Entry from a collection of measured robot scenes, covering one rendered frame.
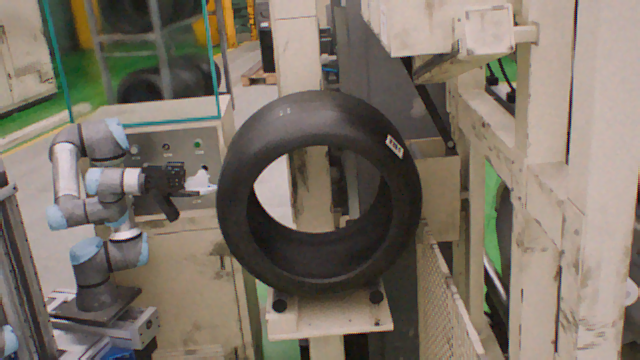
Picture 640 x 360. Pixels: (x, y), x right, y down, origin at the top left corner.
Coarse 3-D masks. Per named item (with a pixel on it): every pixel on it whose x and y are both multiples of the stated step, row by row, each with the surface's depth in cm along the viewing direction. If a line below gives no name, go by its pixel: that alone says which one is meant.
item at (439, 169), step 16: (416, 144) 223; (432, 144) 225; (416, 160) 206; (432, 160) 207; (448, 160) 207; (432, 176) 209; (448, 176) 209; (432, 192) 211; (448, 192) 211; (432, 208) 213; (448, 208) 213; (432, 224) 215; (448, 224) 215; (416, 240) 217; (448, 240) 217
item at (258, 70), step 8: (264, 24) 868; (264, 32) 822; (264, 40) 826; (272, 40) 824; (264, 48) 831; (272, 48) 827; (264, 56) 835; (272, 56) 831; (256, 64) 901; (264, 64) 841; (272, 64) 835; (248, 72) 856; (256, 72) 895; (264, 72) 846; (272, 72) 839; (248, 80) 848; (272, 80) 840
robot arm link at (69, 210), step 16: (64, 128) 216; (64, 144) 210; (64, 160) 204; (64, 176) 197; (64, 192) 191; (80, 192) 197; (48, 208) 185; (64, 208) 185; (80, 208) 186; (64, 224) 186; (80, 224) 188
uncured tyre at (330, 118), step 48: (288, 96) 187; (336, 96) 184; (240, 144) 175; (288, 144) 170; (336, 144) 171; (384, 144) 173; (240, 192) 175; (384, 192) 206; (240, 240) 180; (288, 240) 211; (336, 240) 212; (384, 240) 184; (288, 288) 186; (336, 288) 187
